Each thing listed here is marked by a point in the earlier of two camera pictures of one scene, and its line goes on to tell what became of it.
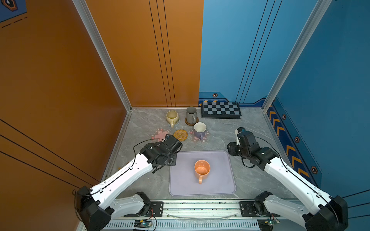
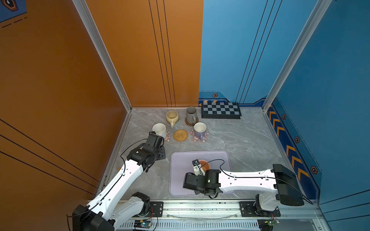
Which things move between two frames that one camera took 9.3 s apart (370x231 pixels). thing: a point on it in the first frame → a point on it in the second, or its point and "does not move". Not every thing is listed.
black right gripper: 231,148 → 197,192
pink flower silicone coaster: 194,139 does not move
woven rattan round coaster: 181,134 does not move
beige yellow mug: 172,117 does not move
